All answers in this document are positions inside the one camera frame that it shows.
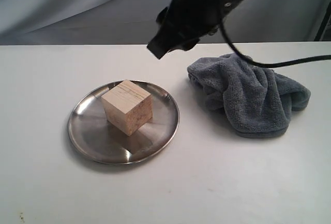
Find grey-blue fluffy towel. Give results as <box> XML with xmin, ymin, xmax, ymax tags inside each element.
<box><xmin>187</xmin><ymin>53</ymin><xmax>311</xmax><ymax>138</ymax></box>

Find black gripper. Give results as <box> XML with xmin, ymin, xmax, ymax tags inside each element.
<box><xmin>147</xmin><ymin>0</ymin><xmax>233</xmax><ymax>59</ymax></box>

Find dark vertical stand post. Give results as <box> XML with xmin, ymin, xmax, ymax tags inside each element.
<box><xmin>313</xmin><ymin>9</ymin><xmax>330</xmax><ymax>41</ymax></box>

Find black cable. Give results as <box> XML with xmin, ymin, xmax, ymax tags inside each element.
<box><xmin>152</xmin><ymin>0</ymin><xmax>331</xmax><ymax>68</ymax></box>

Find round stainless steel plate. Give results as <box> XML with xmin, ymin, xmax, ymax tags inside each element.
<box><xmin>67</xmin><ymin>81</ymin><xmax>179</xmax><ymax>165</ymax></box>

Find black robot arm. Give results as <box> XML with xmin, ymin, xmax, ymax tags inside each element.
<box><xmin>147</xmin><ymin>0</ymin><xmax>243</xmax><ymax>59</ymax></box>

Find light wooden cube block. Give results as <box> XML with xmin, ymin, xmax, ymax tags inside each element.
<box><xmin>101</xmin><ymin>80</ymin><xmax>153</xmax><ymax>136</ymax></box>

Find grey fabric backdrop curtain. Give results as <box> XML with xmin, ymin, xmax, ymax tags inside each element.
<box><xmin>1</xmin><ymin>0</ymin><xmax>330</xmax><ymax>45</ymax></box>

